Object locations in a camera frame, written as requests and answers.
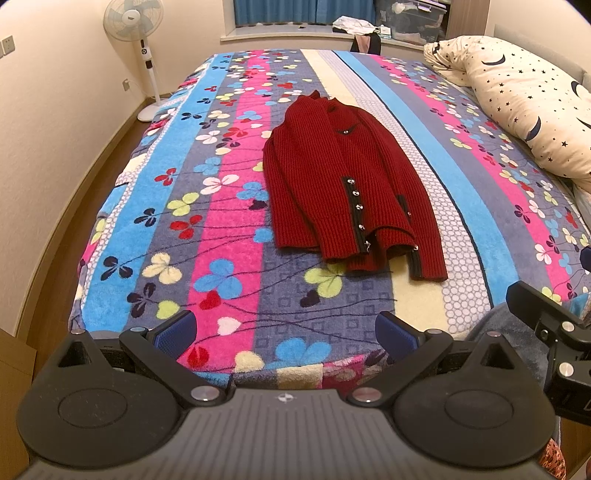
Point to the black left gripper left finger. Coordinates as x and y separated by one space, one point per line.
155 353

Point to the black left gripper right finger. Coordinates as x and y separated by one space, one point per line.
416 356

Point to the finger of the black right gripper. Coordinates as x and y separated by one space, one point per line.
567 383

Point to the red knit cardigan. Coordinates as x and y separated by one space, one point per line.
340 185

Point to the white clothes pile on sill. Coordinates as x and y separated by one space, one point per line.
354 26

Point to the colourful floral bed blanket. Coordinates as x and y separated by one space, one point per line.
187 225

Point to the cream star pattern pillow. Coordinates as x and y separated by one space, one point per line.
528 96

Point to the dark bag on sill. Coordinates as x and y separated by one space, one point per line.
367 44

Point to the white standing fan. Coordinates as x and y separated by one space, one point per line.
133 21

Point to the blue window curtain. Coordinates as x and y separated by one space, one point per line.
324 12

